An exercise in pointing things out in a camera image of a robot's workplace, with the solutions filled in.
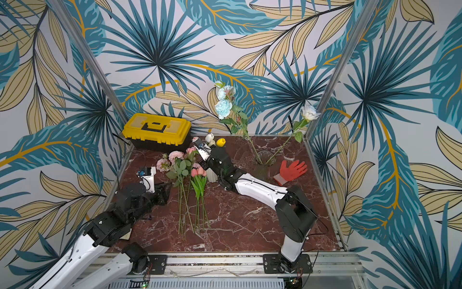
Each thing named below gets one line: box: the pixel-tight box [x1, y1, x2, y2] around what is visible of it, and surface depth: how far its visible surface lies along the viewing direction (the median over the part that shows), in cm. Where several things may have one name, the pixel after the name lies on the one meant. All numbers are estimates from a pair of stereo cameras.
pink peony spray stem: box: [165, 150, 195, 240], surface depth 94 cm
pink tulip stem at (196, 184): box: [190, 167, 200, 203], surface depth 94 cm
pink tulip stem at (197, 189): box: [191, 173, 201, 234], surface depth 94 cm
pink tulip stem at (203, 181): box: [200, 174, 211, 229], surface depth 94 cm
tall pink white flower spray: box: [214, 80, 263, 165], surface depth 70 cm
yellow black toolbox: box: [122, 112, 192, 153], surface depth 102 cm
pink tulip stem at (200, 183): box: [193, 175, 207, 218], surface depth 94 cm
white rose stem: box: [265, 104, 321, 165], surface depth 71 cm
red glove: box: [273, 159, 308, 186], surface depth 105 cm
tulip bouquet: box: [204, 133, 227, 147], surface depth 78 cm
